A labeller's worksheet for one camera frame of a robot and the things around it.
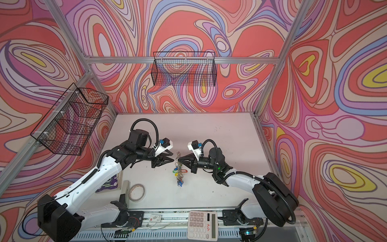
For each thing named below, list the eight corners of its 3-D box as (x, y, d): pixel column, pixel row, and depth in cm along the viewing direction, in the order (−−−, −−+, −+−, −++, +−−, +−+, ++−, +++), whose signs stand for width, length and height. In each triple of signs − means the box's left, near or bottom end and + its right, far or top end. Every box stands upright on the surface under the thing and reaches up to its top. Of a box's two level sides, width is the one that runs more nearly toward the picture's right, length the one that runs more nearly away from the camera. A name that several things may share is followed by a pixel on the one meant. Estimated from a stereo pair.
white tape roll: (128, 201, 81) (126, 200, 79) (132, 185, 87) (131, 183, 85) (143, 201, 81) (142, 200, 79) (146, 185, 87) (145, 183, 85)
